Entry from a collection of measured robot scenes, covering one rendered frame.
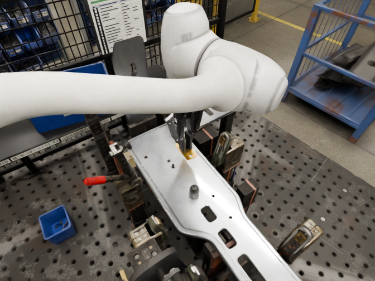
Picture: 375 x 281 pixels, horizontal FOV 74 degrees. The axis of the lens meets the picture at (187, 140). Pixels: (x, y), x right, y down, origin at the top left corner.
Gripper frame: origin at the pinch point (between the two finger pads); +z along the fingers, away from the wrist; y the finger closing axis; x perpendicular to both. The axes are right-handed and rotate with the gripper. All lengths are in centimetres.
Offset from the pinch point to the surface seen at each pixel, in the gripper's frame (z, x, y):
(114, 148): -11.8, 0.0, -21.7
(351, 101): 94, 22, 201
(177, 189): 9.7, -8.4, -8.7
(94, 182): -4.0, -1.1, -29.5
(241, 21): 111, 231, 252
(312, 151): 40, -13, 69
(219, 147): 4.1, -5.3, 10.1
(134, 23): -15, 54, 10
